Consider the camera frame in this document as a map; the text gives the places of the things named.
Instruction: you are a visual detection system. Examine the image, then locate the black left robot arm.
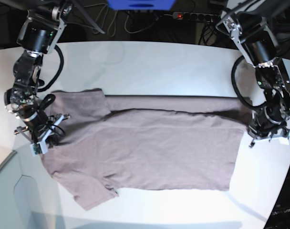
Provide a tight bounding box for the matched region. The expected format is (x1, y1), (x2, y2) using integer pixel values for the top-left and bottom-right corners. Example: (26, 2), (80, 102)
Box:
(215, 0), (290, 142)

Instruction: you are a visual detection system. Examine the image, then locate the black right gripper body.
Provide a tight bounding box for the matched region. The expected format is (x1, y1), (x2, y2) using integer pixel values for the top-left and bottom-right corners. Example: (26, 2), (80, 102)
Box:
(4, 88), (50, 136)

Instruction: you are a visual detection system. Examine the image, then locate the black power strip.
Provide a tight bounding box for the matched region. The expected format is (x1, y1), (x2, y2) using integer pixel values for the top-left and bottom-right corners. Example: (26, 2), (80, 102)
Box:
(171, 12), (220, 23)

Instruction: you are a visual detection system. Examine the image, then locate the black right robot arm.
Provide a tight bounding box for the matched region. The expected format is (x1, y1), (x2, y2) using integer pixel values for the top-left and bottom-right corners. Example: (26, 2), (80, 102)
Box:
(4, 0), (73, 133)

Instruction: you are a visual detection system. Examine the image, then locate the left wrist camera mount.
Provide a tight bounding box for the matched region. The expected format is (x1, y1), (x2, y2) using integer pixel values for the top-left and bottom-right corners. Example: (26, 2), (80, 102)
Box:
(248, 127), (290, 148)

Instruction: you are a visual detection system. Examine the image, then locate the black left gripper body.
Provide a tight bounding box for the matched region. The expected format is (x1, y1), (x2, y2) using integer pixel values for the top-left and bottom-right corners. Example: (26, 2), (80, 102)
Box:
(247, 104), (290, 140)

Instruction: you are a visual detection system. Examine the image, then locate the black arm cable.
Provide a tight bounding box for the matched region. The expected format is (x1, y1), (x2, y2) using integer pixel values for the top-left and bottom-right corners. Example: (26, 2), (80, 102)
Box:
(36, 44), (64, 93)

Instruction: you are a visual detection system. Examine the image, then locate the white looped cable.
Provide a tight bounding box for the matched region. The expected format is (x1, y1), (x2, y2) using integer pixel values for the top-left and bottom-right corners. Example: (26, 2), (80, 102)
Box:
(91, 0), (160, 36)

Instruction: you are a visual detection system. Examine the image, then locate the grey table side panel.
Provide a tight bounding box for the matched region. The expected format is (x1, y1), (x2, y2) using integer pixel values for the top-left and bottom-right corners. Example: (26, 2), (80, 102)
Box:
(0, 151), (38, 229)

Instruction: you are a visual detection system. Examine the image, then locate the mauve grey t-shirt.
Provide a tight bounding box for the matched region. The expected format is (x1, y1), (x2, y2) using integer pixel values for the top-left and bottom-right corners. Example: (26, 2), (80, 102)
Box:
(41, 89), (249, 210)

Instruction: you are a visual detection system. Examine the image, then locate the blue plastic box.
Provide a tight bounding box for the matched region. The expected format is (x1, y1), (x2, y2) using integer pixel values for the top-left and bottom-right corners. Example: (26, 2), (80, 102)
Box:
(107, 0), (176, 10)

